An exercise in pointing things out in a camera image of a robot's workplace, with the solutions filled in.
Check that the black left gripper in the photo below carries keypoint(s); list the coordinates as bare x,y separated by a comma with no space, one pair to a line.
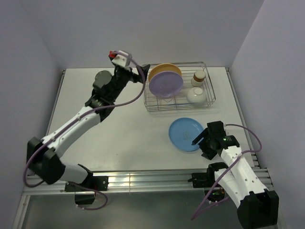
135,78

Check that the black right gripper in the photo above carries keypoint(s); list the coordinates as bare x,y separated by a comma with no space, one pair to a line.
208,153

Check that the blue plastic plate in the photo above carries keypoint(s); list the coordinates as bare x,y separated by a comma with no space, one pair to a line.
183,131

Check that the purple plastic plate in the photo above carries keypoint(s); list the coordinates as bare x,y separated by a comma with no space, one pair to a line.
166,84

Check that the white ceramic bowl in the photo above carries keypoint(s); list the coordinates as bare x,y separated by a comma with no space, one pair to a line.
196,96

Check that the white cup with wood patches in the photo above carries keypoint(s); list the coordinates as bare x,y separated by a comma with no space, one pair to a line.
198,78

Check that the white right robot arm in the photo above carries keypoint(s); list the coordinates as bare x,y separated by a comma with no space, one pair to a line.
257,206

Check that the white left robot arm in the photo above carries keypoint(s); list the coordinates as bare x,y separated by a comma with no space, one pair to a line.
44,155

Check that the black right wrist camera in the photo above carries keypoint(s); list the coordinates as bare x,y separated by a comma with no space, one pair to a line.
216,129

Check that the metal wire dish rack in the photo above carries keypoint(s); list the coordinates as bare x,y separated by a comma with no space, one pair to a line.
154,103

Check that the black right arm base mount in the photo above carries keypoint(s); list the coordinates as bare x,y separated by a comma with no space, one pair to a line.
207,179

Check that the aluminium table edge rail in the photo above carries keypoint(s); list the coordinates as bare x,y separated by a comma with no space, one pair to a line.
141,181

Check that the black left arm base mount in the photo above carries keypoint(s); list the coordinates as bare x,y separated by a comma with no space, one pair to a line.
99,183

